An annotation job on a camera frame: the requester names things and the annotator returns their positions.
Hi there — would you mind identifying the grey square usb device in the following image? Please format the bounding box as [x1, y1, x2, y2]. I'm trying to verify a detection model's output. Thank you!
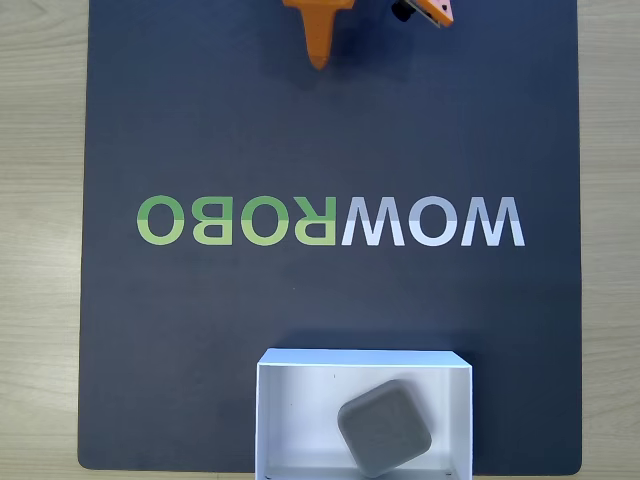
[337, 378, 434, 479]

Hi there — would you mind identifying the white cardboard box bin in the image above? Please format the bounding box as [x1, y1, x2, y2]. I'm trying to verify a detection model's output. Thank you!
[255, 349, 475, 480]

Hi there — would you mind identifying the dark mat with WOWROBO logo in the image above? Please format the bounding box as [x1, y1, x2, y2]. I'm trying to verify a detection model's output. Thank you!
[77, 0, 584, 474]

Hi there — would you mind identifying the orange wrist camera box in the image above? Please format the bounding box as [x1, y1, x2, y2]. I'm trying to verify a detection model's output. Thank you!
[390, 0, 455, 29]

